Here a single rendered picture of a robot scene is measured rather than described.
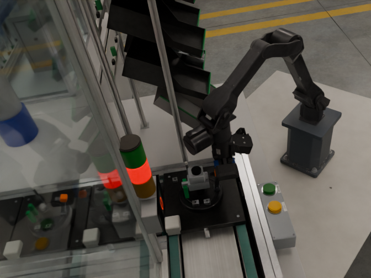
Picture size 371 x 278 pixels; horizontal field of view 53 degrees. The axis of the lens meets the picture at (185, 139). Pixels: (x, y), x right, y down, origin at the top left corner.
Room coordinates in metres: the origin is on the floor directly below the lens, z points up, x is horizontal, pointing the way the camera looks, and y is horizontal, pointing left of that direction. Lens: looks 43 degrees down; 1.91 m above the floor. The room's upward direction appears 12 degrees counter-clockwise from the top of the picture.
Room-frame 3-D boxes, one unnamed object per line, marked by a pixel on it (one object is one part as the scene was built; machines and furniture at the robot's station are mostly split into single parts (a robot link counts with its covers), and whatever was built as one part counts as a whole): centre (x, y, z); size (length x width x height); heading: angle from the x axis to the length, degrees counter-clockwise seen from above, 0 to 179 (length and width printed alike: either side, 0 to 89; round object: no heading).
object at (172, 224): (0.65, 0.09, 0.97); 0.05 x 0.05 x 0.04; 87
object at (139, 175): (0.56, 0.11, 1.33); 0.05 x 0.05 x 0.05
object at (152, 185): (0.56, 0.11, 1.28); 0.05 x 0.05 x 0.05
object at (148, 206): (0.56, 0.11, 1.29); 0.12 x 0.05 x 0.25; 177
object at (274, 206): (0.65, -0.22, 0.96); 0.04 x 0.04 x 0.02
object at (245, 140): (0.74, -0.15, 1.18); 0.07 x 0.07 x 0.06; 86
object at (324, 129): (0.90, -0.43, 0.96); 0.15 x 0.15 x 0.20; 41
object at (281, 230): (0.65, -0.22, 0.93); 0.21 x 0.07 x 0.06; 177
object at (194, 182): (0.74, 0.00, 1.06); 0.08 x 0.04 x 0.07; 87
